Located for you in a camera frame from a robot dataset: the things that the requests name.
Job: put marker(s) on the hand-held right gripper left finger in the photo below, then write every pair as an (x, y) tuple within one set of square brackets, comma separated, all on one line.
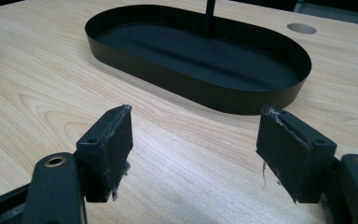
[(105, 155)]

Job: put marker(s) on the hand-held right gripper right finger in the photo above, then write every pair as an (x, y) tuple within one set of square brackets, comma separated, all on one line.
[(295, 155)]

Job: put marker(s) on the round grey desk grommet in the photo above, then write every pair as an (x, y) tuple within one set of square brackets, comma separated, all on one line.
[(301, 28)]

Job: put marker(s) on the black oval metal tray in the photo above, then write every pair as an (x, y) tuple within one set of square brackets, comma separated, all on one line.
[(199, 59)]

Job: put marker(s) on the grey panel behind table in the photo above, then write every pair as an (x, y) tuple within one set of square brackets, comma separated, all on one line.
[(338, 12)]

